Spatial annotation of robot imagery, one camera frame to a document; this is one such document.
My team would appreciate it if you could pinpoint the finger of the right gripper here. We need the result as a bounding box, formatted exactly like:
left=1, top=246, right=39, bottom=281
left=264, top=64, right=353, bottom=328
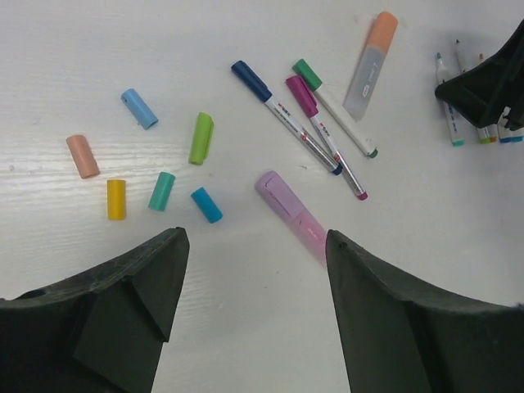
left=435, top=24, right=523, bottom=131

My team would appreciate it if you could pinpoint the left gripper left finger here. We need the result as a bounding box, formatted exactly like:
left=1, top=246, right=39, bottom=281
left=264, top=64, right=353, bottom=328
left=1, top=228, right=190, bottom=392

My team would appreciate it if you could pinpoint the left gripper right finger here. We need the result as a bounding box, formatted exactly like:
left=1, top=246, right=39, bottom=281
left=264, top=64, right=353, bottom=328
left=326, top=230, right=523, bottom=392

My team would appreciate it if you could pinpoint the orange cap pen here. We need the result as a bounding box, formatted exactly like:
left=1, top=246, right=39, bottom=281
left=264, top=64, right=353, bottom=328
left=477, top=52, right=499, bottom=144

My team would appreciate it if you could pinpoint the light blue cap pen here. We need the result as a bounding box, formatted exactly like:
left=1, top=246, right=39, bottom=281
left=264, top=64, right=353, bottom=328
left=497, top=118, right=513, bottom=143

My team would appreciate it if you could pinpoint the orange cap highlighter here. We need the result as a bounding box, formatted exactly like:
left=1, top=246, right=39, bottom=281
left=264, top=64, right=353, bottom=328
left=343, top=11, right=398, bottom=121

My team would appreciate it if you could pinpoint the yellow pen cap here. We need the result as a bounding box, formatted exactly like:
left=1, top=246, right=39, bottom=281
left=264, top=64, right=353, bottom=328
left=106, top=179, right=126, bottom=220

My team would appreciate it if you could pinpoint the bright blue pen cap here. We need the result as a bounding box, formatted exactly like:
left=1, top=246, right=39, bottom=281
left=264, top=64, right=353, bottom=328
left=191, top=187, right=223, bottom=224

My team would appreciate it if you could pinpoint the green cap marker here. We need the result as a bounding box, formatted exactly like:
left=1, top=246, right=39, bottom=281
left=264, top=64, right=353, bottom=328
left=292, top=59, right=378, bottom=159

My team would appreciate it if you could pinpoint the small orange pen cap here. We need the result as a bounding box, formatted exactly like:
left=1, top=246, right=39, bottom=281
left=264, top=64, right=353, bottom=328
left=66, top=134, right=100, bottom=178

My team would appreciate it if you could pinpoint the magenta cap marker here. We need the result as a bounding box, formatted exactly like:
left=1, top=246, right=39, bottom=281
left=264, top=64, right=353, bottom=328
left=286, top=75, right=368, bottom=201

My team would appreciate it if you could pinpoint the pink highlighter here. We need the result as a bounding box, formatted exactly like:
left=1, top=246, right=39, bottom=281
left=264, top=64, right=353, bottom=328
left=255, top=170, right=327, bottom=266

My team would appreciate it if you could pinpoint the blue cap marker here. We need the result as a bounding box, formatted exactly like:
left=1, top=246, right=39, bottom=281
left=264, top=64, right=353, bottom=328
left=231, top=60, right=342, bottom=175

